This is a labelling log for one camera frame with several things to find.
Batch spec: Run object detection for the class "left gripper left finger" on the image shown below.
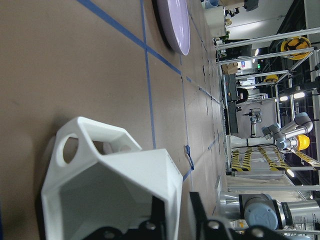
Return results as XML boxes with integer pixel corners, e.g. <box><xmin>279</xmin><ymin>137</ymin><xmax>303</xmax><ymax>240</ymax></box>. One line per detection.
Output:
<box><xmin>149</xmin><ymin>196</ymin><xmax>166</xmax><ymax>240</ymax></box>

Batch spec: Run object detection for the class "white hexagonal cup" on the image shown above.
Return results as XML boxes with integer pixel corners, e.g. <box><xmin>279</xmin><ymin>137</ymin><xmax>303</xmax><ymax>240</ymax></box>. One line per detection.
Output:
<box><xmin>41</xmin><ymin>116</ymin><xmax>183</xmax><ymax>240</ymax></box>

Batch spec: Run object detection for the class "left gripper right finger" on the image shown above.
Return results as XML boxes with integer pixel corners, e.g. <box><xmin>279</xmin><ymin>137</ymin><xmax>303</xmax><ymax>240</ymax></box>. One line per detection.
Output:
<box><xmin>189</xmin><ymin>191</ymin><xmax>208</xmax><ymax>240</ymax></box>

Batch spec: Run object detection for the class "lavender plate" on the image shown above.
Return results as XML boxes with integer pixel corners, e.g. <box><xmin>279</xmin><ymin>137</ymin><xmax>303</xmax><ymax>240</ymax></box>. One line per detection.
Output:
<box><xmin>155</xmin><ymin>0</ymin><xmax>191</xmax><ymax>56</ymax></box>

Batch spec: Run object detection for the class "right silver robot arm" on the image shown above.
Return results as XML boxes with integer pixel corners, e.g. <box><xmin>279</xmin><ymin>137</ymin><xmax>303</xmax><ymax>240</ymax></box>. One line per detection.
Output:
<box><xmin>219</xmin><ymin>193</ymin><xmax>320</xmax><ymax>230</ymax></box>

